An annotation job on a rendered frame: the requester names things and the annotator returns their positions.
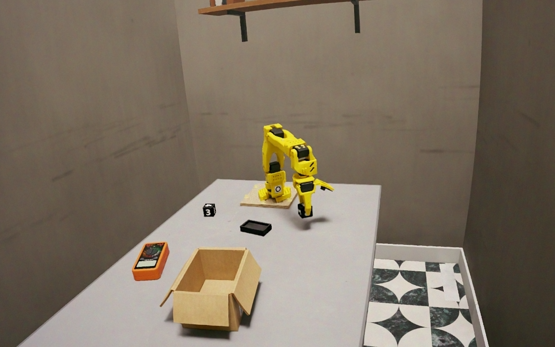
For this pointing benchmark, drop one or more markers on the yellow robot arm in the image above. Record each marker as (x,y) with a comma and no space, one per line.
(281,141)

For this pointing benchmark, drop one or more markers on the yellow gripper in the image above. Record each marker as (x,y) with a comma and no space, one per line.
(305,187)

